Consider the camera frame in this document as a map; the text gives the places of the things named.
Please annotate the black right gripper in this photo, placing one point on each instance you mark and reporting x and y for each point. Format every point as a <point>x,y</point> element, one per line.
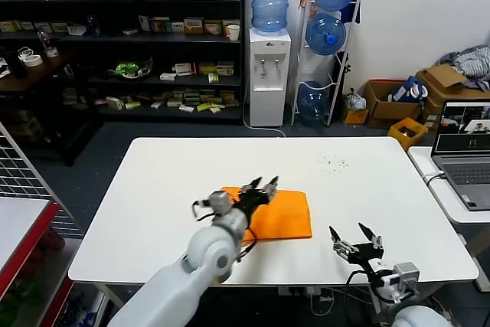
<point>365,252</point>

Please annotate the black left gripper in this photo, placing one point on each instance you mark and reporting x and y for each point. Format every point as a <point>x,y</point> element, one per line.
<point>250,200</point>

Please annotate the orange t-shirt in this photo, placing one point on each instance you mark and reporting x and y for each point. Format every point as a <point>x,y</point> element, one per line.
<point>287,216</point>

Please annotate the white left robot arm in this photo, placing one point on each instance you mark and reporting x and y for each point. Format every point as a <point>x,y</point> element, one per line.
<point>206,250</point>

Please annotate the pile of striped clothes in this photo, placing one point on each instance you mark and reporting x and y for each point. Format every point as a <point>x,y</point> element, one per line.
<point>472,60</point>

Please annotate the large white table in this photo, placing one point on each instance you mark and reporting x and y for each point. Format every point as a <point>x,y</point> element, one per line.
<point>402,197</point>

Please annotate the white water dispenser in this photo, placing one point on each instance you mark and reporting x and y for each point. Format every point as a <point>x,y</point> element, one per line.
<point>270,104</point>

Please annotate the white power strip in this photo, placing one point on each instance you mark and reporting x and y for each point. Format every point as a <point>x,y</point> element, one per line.
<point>291,291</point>

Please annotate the small white side table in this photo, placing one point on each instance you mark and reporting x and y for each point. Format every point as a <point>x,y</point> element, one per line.
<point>440,204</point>

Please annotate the yellow green flat box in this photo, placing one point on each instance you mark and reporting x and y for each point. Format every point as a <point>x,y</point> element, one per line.
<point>204,106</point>

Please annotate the yellow plastic bin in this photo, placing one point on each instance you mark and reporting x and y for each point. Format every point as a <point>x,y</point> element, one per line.
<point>398,138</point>

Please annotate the small brown cardboard box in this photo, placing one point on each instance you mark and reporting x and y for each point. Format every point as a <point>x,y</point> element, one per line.
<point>354,116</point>

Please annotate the small green upright box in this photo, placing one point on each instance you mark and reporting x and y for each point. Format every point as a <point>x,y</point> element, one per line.
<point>213,78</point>

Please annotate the cream orange box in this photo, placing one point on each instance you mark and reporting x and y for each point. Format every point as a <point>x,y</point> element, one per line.
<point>226,69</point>

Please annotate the grey plastic bag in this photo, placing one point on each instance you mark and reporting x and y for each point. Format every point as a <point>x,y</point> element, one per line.
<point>356,101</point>

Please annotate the grey laptop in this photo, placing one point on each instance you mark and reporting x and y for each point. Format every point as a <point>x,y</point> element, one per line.
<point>465,174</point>

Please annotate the open brown cardboard box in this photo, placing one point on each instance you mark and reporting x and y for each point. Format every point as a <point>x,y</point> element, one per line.
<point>390,110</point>

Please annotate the white metal jug rack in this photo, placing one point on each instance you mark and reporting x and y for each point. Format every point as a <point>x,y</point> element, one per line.
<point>299,54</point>

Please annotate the white box red stripe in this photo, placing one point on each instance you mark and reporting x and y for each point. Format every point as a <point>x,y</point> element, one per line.
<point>185,69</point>

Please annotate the blue white bag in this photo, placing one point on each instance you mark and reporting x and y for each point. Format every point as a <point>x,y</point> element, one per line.
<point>402,91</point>

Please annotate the lime green flat box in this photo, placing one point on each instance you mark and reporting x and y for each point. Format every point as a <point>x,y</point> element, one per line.
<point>132,105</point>

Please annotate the white paper cup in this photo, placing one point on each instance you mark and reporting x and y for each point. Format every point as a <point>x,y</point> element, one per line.
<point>233,33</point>

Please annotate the white box orange print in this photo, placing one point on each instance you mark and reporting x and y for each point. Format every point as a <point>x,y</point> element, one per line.
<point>213,28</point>

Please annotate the white cube box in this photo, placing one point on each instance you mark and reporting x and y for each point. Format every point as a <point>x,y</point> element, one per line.
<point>115,103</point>

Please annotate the cream box yellow print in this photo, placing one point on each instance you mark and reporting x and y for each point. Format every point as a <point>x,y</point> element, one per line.
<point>193,27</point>

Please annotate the green white packet bowl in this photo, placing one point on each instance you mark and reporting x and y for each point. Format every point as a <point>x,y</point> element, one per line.
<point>130,69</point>

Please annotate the upright blue water bottle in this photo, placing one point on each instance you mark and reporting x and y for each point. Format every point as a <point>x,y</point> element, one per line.
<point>270,8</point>

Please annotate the low white box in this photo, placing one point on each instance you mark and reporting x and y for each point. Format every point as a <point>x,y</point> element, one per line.
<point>177,28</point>

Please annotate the cardboard box with flap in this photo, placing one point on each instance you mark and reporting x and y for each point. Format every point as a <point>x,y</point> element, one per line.
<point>444,77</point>

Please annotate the leaning white card box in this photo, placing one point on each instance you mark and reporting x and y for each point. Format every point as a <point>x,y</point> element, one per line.
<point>144,23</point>

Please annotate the black shelf unit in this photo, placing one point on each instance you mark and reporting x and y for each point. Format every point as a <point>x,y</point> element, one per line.
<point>111,40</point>

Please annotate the dark blue bottle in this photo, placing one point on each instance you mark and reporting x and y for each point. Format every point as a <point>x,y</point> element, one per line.
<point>93,27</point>

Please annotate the white tilted box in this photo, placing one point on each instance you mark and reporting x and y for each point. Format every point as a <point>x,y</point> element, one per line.
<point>76,30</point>

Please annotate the white table red edge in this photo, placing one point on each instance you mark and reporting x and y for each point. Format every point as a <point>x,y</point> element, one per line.
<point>19,223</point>

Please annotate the small white cup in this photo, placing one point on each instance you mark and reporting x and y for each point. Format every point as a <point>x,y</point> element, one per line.
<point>51,53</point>

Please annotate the dark brown wooden table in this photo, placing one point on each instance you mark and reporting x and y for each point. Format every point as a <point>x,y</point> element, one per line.
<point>38,70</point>

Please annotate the pale green box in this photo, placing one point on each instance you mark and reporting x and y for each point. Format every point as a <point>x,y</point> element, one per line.
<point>60,27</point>

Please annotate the white tape roll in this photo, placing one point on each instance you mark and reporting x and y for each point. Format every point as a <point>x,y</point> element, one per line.
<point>32,63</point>

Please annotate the clear plastic bottle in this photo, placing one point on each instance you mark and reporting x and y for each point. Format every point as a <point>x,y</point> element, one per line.
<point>45,41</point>

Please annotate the black cylinder container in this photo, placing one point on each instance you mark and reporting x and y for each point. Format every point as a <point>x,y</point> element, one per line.
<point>17,66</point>

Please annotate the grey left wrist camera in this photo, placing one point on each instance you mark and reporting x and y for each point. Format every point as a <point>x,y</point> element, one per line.
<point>220,201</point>

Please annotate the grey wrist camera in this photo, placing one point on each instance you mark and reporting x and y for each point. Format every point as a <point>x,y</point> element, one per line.
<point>406,275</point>
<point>220,201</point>

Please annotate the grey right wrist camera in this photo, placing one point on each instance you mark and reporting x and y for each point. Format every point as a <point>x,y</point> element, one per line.
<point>406,275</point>

